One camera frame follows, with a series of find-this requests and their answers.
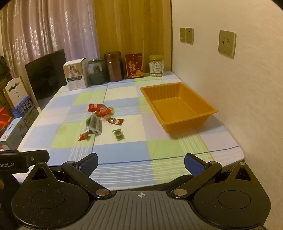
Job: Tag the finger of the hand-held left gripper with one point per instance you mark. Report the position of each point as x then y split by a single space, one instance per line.
38 156
8 151

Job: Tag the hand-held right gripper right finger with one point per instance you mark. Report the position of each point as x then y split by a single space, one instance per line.
194 164

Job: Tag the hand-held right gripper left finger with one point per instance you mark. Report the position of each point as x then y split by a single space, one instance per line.
88 164

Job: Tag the small red candy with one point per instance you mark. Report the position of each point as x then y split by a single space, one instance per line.
84 136

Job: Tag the green snack packet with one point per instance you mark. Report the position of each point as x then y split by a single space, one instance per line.
95 125

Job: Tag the green candy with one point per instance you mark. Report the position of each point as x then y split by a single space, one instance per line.
118 134

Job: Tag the brown candy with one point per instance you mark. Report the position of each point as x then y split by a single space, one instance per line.
115 121

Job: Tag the red snack packet with picture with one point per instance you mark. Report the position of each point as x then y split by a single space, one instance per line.
104 110

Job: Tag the orange plastic tray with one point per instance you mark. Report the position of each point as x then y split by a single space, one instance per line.
176 110

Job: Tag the light blue box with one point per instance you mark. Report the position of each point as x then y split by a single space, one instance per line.
13 132

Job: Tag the red bag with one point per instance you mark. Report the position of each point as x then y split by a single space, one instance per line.
4 120

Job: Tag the blue printed carton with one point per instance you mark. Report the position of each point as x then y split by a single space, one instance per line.
26 110

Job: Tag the white wooden chair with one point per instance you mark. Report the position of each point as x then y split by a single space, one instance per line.
15 90

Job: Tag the black chair back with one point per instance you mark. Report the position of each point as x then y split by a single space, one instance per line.
46 76

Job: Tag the white product box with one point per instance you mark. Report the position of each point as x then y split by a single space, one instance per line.
75 74

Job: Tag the green glass jar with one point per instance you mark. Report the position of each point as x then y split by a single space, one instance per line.
96 71

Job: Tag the brown metal canister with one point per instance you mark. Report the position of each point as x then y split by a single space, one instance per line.
113 67

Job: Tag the clear jar with yellow lid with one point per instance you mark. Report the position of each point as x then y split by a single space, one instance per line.
156 66

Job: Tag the red tin box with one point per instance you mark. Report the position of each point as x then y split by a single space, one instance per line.
134 66

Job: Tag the pink curtain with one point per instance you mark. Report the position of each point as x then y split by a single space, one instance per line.
48 28

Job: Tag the yellow curtain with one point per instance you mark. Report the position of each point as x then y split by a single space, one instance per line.
132 28

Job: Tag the beige wall socket panel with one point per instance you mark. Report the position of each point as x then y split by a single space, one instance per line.
226 43

